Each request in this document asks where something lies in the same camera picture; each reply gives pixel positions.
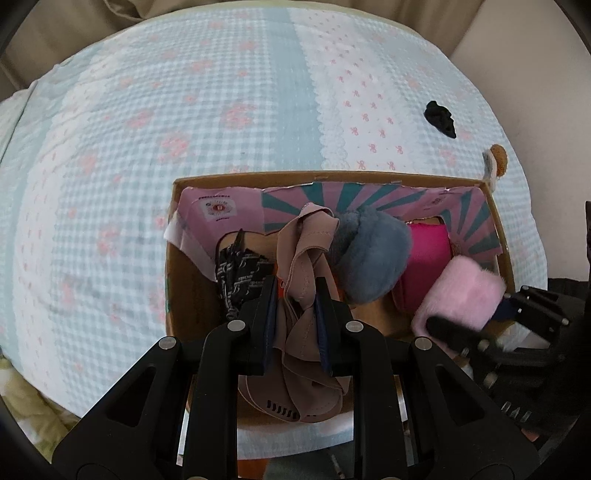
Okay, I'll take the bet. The pink fluffy wristband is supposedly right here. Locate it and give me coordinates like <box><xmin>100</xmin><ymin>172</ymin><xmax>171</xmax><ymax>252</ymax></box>
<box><xmin>411</xmin><ymin>255</ymin><xmax>506</xmax><ymax>357</ymax></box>

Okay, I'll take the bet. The beige pink fabric mask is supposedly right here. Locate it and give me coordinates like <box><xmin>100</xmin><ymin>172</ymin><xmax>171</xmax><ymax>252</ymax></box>
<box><xmin>238</xmin><ymin>203</ymin><xmax>349</xmax><ymax>423</ymax></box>

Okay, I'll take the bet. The black white patterned scrunchie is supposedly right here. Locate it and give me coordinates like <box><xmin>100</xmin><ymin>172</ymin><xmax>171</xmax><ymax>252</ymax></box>
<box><xmin>215</xmin><ymin>229</ymin><xmax>274</xmax><ymax>321</ymax></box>

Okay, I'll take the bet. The grey blue fluffy item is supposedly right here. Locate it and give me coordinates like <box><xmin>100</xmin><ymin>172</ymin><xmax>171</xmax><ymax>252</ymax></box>
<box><xmin>327</xmin><ymin>207</ymin><xmax>413</xmax><ymax>305</ymax></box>

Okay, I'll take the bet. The magenta cloth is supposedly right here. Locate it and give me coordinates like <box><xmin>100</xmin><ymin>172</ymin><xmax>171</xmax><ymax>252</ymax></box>
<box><xmin>393</xmin><ymin>218</ymin><xmax>453</xmax><ymax>315</ymax></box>

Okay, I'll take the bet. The brown plush white sock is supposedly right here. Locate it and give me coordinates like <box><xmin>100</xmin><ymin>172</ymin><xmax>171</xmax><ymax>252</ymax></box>
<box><xmin>483</xmin><ymin>144</ymin><xmax>508</xmax><ymax>193</ymax></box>

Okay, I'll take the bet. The cardboard box tray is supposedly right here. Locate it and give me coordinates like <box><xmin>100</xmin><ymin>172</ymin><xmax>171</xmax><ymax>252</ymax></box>
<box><xmin>163</xmin><ymin>170</ymin><xmax>518</xmax><ymax>430</ymax></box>

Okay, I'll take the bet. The green blanket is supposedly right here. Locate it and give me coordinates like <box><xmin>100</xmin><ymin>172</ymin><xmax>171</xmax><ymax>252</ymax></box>
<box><xmin>0</xmin><ymin>355</ymin><xmax>80</xmax><ymax>462</ymax></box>

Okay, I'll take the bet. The blue checkered floral bedspread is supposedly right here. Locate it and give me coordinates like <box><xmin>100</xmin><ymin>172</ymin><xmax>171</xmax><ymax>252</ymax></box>
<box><xmin>0</xmin><ymin>6</ymin><xmax>548</xmax><ymax>461</ymax></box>

